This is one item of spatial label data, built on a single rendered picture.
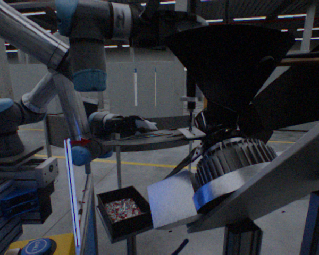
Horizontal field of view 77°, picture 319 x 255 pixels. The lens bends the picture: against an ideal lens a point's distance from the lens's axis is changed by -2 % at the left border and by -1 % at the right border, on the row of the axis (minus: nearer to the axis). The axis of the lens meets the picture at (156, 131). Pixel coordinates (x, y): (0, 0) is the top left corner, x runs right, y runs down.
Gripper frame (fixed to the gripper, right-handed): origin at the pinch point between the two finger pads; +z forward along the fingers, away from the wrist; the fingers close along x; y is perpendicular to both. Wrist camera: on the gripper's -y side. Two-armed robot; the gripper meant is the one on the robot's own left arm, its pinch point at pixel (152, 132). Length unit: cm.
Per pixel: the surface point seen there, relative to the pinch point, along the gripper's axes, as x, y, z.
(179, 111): 8, 357, -217
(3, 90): -12, 124, -660
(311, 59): -20.0, 0.0, 38.5
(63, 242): 14.5, -35.2, 11.3
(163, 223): 24.1, -6.5, 11.6
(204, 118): -5.9, 7.1, 14.3
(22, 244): 15.0, -39.6, 6.3
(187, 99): -11.1, -0.8, 12.4
